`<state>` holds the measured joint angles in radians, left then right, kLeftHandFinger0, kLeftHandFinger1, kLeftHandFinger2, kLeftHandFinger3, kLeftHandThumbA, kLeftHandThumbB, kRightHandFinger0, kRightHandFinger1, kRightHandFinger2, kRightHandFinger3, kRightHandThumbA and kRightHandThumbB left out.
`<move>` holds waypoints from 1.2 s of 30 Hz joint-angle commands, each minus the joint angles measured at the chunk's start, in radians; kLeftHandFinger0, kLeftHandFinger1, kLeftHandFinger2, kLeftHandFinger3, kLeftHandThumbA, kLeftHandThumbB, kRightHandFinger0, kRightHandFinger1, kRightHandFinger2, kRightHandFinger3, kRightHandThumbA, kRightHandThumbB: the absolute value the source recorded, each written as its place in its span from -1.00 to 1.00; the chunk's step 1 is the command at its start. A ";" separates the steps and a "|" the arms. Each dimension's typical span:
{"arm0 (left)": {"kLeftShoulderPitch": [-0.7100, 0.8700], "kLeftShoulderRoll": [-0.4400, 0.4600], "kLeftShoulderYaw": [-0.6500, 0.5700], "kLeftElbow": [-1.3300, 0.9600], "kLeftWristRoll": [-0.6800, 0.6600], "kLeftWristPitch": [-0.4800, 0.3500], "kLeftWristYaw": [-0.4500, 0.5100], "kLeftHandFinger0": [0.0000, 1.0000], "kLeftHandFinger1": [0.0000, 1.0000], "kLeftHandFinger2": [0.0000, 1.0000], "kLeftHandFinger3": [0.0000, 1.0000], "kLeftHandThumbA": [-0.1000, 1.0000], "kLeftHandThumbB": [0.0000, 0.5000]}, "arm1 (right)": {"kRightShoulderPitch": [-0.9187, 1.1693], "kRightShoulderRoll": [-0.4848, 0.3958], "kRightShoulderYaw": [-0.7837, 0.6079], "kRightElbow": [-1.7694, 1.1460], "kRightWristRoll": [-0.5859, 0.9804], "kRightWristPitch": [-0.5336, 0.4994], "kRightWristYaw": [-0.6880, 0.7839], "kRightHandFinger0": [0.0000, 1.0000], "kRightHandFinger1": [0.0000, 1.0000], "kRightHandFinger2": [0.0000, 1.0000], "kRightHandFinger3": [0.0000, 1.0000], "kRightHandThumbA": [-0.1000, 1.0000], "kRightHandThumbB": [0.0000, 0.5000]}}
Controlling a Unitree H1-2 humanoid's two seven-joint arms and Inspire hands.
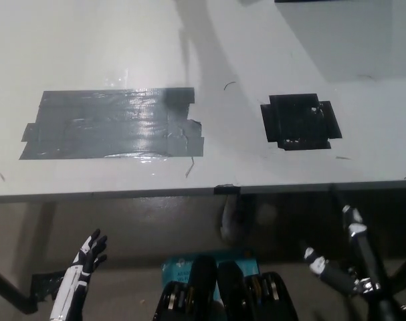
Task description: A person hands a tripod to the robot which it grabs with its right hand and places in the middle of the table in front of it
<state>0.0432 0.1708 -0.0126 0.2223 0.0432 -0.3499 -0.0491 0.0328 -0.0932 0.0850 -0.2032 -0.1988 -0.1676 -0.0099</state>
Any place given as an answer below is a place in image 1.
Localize teal cardboard box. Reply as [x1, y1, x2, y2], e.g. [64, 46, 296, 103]
[161, 247, 261, 302]

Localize black floor tape patch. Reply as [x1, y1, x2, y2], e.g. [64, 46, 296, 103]
[31, 271, 67, 302]

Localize grey duct tape patch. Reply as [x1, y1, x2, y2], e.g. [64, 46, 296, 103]
[18, 87, 205, 161]

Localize black table leg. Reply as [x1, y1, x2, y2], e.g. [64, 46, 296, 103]
[0, 262, 38, 315]

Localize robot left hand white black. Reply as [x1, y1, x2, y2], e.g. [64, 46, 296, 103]
[72, 229, 108, 287]

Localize black tape strip on edge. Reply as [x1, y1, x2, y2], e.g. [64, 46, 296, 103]
[213, 183, 242, 197]

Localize robot body black blocks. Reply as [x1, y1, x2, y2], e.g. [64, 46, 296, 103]
[152, 255, 298, 321]

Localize robot right hand white black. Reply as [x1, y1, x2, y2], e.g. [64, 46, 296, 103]
[302, 204, 406, 321]

